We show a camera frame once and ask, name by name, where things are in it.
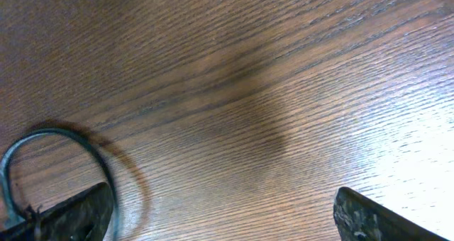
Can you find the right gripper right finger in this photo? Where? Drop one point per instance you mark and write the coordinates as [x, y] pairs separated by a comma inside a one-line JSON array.
[[359, 218]]

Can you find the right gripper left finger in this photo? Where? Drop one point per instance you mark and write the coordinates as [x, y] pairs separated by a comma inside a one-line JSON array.
[[85, 217]]

